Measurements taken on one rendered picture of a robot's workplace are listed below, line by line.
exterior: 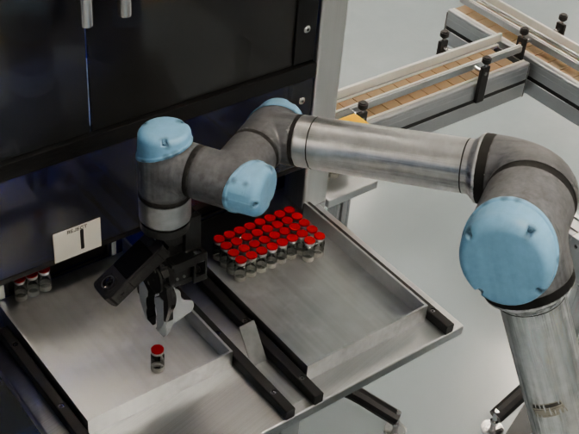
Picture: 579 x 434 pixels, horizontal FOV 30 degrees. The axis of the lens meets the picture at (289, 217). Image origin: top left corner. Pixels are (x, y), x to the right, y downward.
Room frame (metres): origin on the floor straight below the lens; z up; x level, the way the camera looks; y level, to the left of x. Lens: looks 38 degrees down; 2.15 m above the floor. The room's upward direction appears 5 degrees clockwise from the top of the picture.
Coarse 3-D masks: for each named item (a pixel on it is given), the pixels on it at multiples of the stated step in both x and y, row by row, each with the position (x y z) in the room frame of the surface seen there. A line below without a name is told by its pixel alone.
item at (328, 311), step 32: (320, 224) 1.58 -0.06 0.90; (352, 256) 1.51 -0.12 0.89; (224, 288) 1.37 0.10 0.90; (256, 288) 1.40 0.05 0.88; (288, 288) 1.41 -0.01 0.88; (320, 288) 1.42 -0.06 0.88; (352, 288) 1.43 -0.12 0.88; (384, 288) 1.43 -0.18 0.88; (256, 320) 1.30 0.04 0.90; (288, 320) 1.33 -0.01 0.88; (320, 320) 1.34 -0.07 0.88; (352, 320) 1.35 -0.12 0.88; (384, 320) 1.35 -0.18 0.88; (416, 320) 1.35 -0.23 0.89; (288, 352) 1.24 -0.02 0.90; (320, 352) 1.26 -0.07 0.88; (352, 352) 1.26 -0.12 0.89
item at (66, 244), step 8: (88, 224) 1.34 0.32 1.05; (96, 224) 1.35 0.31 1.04; (64, 232) 1.31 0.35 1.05; (72, 232) 1.32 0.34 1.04; (88, 232) 1.34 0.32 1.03; (96, 232) 1.35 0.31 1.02; (56, 240) 1.30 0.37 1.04; (64, 240) 1.31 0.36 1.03; (72, 240) 1.32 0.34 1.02; (80, 240) 1.33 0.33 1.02; (88, 240) 1.34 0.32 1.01; (96, 240) 1.35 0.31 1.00; (56, 248) 1.30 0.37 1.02; (64, 248) 1.31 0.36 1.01; (72, 248) 1.32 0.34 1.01; (80, 248) 1.33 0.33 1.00; (88, 248) 1.34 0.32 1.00; (56, 256) 1.30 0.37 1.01; (64, 256) 1.31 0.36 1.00; (72, 256) 1.32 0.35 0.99
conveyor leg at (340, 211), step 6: (342, 204) 1.91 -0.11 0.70; (348, 204) 1.92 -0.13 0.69; (330, 210) 1.92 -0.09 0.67; (336, 210) 1.91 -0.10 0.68; (342, 210) 1.91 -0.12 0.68; (348, 210) 1.92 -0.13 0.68; (336, 216) 1.91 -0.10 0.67; (342, 216) 1.91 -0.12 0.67; (348, 216) 1.93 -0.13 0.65; (342, 222) 1.91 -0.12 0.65
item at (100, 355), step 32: (64, 288) 1.36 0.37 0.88; (32, 320) 1.28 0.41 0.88; (64, 320) 1.28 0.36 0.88; (96, 320) 1.29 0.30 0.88; (128, 320) 1.30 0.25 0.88; (192, 320) 1.30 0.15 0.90; (32, 352) 1.18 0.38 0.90; (64, 352) 1.21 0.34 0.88; (96, 352) 1.22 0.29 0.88; (128, 352) 1.22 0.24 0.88; (192, 352) 1.24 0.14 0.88; (224, 352) 1.23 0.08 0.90; (64, 384) 1.14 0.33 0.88; (96, 384) 1.15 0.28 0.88; (128, 384) 1.16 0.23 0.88; (160, 384) 1.13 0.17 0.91; (192, 384) 1.17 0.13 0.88; (96, 416) 1.06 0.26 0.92; (128, 416) 1.09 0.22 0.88
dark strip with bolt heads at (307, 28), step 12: (300, 0) 1.61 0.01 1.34; (312, 0) 1.63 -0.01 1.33; (300, 12) 1.61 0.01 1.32; (312, 12) 1.63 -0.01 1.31; (300, 24) 1.61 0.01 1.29; (312, 24) 1.63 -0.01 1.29; (300, 36) 1.61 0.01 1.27; (312, 36) 1.63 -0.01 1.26; (300, 48) 1.62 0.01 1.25; (312, 48) 1.63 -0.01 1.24; (300, 60) 1.62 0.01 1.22
